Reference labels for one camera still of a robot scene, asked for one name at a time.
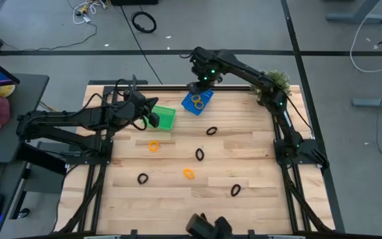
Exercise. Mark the black floor box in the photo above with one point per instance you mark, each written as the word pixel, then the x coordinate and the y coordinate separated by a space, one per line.
pixel 134 2

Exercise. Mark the black bulky object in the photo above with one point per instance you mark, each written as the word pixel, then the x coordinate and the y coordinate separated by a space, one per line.
pixel 201 227

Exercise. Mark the dark grey low desk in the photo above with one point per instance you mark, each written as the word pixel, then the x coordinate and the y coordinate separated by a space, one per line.
pixel 12 179

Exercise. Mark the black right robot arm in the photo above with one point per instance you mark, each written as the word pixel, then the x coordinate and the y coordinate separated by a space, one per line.
pixel 244 69

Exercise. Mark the grey desk foot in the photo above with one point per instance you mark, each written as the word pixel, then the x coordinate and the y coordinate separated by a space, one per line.
pixel 376 102
pixel 356 17

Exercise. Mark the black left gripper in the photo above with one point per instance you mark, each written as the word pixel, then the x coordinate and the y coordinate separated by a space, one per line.
pixel 143 108

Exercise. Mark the potted artificial plant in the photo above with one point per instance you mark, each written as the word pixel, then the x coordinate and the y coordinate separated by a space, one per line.
pixel 282 79

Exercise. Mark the blue plastic basket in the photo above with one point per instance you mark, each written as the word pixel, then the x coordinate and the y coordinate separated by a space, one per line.
pixel 207 96

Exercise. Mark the green plastic basket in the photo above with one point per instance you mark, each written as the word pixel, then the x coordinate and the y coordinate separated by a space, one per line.
pixel 166 119

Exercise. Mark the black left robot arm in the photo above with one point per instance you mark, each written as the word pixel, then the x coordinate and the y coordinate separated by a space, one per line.
pixel 61 117

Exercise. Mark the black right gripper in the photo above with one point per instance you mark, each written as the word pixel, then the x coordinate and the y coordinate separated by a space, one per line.
pixel 198 87

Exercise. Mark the black aluminium table frame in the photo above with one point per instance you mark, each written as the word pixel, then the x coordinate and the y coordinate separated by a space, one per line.
pixel 171 88

